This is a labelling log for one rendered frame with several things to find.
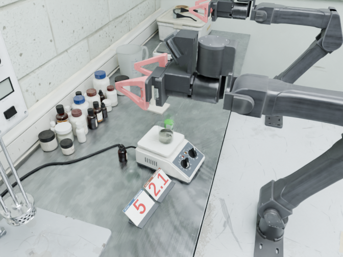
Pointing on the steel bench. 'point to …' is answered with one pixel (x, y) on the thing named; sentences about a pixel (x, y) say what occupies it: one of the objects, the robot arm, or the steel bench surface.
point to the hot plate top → (152, 137)
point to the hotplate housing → (165, 162)
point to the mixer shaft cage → (20, 206)
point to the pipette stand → (156, 106)
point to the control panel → (189, 159)
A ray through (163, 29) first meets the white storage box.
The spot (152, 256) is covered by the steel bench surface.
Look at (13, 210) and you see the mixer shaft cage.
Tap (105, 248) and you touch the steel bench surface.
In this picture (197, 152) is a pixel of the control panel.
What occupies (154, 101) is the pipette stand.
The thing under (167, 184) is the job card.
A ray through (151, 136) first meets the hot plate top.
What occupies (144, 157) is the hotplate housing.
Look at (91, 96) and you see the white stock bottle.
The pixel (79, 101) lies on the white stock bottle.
